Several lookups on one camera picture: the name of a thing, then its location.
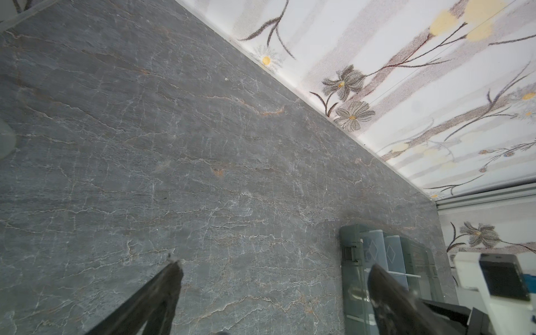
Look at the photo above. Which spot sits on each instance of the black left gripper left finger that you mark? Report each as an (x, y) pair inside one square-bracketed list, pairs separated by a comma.
[(150, 310)]

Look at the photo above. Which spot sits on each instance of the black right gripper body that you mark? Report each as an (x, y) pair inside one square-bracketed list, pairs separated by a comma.
[(463, 319)]

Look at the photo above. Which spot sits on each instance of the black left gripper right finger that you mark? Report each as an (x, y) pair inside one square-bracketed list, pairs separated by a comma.
[(397, 311)]

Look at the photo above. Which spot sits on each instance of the green plastic organizer box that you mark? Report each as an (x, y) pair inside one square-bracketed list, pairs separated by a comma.
[(398, 261)]

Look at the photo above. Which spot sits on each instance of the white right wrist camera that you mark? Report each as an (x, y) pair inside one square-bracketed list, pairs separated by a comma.
[(501, 284)]

